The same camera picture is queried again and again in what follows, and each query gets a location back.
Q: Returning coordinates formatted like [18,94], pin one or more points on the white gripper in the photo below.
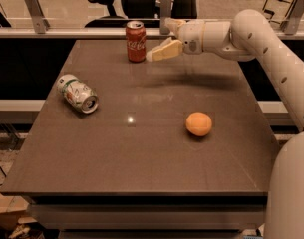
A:
[190,37]

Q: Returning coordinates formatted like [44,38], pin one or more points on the red coke can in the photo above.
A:
[136,41]

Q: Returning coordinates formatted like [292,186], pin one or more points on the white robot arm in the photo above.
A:
[249,36]

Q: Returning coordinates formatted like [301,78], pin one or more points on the white green soda can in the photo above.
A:
[77,94]

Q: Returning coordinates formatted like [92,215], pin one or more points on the black office chair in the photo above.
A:
[146,10]

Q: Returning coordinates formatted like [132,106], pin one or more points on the orange fruit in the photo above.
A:
[199,124]

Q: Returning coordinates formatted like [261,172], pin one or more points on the grey drawer cabinet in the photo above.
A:
[151,213]

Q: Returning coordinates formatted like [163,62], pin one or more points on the cardboard box on floor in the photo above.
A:
[14,217]

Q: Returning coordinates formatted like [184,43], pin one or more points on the middle metal rail bracket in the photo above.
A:
[165,12]

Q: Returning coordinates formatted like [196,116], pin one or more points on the metal rail bracket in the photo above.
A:
[39,21]
[165,12]
[290,25]

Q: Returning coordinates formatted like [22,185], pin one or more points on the right metal rail bracket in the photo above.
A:
[290,25]

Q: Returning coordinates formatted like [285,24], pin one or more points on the left metal rail bracket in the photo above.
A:
[39,21]

